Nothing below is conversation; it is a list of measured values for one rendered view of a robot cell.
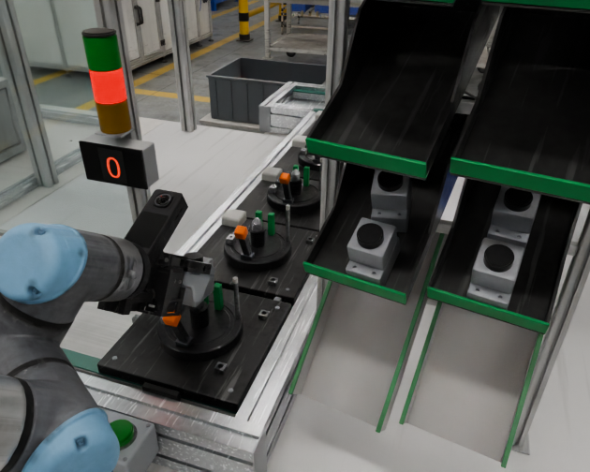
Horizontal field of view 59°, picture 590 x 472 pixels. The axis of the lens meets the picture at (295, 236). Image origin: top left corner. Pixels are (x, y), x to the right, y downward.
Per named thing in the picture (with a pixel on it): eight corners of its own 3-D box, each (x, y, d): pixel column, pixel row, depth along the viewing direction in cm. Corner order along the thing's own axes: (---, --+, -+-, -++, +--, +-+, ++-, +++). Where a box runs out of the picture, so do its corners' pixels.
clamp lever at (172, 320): (186, 346, 81) (172, 322, 75) (175, 342, 82) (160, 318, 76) (196, 325, 83) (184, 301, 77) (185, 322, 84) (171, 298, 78)
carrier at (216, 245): (294, 306, 97) (294, 250, 90) (178, 281, 103) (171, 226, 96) (329, 241, 116) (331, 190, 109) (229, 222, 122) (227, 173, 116)
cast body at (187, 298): (195, 308, 79) (196, 266, 77) (169, 302, 80) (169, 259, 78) (219, 286, 87) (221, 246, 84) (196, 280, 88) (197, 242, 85)
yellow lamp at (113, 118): (120, 136, 84) (115, 106, 82) (94, 132, 86) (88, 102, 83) (138, 125, 88) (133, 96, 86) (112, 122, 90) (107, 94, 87)
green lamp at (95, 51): (109, 73, 79) (103, 39, 76) (81, 70, 80) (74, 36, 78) (128, 65, 83) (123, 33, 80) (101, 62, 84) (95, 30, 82)
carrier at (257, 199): (329, 240, 116) (331, 189, 110) (230, 221, 123) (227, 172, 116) (353, 193, 136) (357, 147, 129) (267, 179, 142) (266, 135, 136)
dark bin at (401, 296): (405, 305, 60) (404, 272, 55) (305, 272, 66) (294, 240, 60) (474, 138, 73) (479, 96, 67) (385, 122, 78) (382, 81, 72)
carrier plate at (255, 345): (238, 413, 76) (237, 404, 75) (98, 373, 82) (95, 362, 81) (291, 312, 95) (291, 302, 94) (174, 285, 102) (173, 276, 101)
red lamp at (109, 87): (114, 105, 82) (109, 74, 79) (88, 102, 83) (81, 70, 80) (133, 96, 86) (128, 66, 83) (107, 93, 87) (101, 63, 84)
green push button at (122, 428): (124, 456, 70) (122, 447, 69) (98, 448, 71) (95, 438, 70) (140, 432, 73) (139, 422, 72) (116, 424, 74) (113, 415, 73)
